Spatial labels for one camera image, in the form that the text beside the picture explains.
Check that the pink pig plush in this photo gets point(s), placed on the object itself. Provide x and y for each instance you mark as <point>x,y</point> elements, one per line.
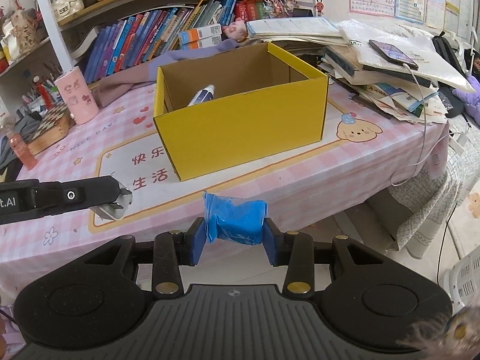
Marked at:
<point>236,31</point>

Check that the white quilted handbag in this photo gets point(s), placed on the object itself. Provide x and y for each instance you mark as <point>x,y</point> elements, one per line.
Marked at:
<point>66,8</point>

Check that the pink spray bottle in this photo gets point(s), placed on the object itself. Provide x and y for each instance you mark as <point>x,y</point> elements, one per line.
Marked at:
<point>19,147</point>

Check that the black smartphone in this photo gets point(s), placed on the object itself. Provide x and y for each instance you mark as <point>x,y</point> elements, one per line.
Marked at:
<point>392,54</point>

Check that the white blue spray bottle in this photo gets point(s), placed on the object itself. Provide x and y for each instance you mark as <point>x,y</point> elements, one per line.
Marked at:
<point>204,95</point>

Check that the orange white medicine box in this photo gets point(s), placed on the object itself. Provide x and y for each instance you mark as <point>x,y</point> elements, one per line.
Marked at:
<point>198,38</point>

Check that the wooden chess box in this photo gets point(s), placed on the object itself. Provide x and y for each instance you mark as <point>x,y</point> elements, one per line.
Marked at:
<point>54,126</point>

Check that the stack of papers and books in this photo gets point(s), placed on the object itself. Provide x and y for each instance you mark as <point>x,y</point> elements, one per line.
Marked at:
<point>414,96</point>

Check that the pink checkered tablecloth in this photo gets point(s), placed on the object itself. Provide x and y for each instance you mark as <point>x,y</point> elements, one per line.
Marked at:
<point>113,177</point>

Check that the pink cylindrical container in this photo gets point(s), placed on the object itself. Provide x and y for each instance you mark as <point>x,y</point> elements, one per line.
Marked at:
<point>77,96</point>

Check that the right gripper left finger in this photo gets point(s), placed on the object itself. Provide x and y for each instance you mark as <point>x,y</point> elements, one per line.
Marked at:
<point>171,251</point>

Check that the blue plastic packet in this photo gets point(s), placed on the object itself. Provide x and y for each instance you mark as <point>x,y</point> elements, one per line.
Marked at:
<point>234,219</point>

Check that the yellow cardboard box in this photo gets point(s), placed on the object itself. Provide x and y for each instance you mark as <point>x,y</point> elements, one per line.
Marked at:
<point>266,101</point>

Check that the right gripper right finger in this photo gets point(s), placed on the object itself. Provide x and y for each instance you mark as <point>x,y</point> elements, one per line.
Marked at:
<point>295,251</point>

